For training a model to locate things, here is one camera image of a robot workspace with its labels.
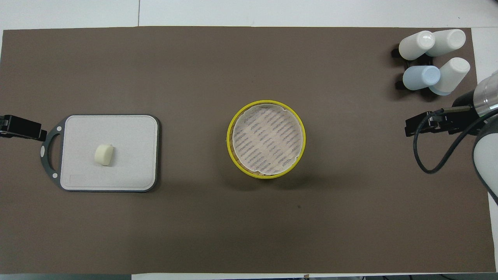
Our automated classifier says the grey white cutting board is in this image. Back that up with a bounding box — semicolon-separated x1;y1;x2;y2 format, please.
40;114;161;193

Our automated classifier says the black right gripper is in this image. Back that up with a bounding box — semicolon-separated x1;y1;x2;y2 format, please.
405;90;487;137

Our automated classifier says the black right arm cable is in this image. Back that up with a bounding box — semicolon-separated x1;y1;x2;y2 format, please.
413;106;487;174

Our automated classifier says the brown table mat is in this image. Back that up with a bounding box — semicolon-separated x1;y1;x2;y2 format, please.
0;26;490;275

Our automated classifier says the white cup with blue rim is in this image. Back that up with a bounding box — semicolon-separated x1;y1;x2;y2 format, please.
426;29;466;57
429;58;470;96

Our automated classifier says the white plastic cup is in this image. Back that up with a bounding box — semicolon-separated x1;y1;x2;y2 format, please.
399;30;435;61

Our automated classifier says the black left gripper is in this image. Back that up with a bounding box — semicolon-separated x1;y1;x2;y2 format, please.
0;115;47;142

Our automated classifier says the light blue plastic cup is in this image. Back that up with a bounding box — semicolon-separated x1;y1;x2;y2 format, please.
403;65;441;91

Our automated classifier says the white steamed bun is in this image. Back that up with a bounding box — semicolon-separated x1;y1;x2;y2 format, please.
95;144;114;166

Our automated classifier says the yellow bamboo steamer base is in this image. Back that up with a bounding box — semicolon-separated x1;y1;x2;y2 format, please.
233;165;299;180

